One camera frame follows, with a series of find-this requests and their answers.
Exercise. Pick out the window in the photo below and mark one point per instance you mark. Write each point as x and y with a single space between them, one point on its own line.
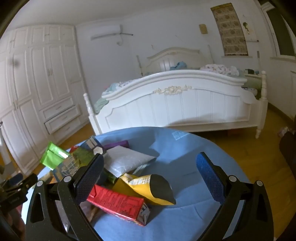
282 30

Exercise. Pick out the green foil packet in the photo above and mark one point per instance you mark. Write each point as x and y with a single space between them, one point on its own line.
52 155

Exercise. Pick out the purple packet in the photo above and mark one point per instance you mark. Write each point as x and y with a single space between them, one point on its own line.
116 144

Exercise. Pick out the light blue blanket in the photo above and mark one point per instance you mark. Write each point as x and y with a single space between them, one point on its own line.
120 85

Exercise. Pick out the green cloth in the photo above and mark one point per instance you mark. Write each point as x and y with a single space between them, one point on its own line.
100 105

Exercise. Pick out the blue tablecloth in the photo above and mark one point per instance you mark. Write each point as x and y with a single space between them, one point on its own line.
185 157

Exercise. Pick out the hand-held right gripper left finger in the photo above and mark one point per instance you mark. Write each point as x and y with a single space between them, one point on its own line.
89 178

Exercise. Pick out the blue soft toy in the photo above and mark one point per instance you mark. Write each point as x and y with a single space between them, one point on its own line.
179 66

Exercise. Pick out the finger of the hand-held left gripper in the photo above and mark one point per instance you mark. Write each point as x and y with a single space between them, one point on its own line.
22 183

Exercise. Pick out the yellow snack packet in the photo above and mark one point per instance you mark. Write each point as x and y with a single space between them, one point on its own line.
138 185

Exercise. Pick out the white wooden bed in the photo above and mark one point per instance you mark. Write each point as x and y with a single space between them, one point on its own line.
185 104

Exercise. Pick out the patterned window curtain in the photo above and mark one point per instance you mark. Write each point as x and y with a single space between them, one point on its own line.
231 30

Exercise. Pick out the white wardrobe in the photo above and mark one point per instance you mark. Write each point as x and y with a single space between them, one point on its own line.
41 88

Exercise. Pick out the floral quilt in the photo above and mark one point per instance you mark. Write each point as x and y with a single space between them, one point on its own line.
217 68

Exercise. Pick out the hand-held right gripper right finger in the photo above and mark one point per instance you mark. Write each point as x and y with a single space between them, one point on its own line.
209 176

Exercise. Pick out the red drink carton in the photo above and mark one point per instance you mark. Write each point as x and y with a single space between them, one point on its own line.
115 201

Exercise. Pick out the white plastic pouch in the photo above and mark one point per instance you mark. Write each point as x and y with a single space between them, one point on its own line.
124 160

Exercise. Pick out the small green wrapper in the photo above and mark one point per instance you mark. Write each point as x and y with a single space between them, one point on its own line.
108 177

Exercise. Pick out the blue green drink carton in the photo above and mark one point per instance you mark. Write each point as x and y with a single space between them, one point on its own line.
74 160

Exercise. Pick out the yellow wall panel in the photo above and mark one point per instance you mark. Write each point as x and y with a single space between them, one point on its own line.
203 29

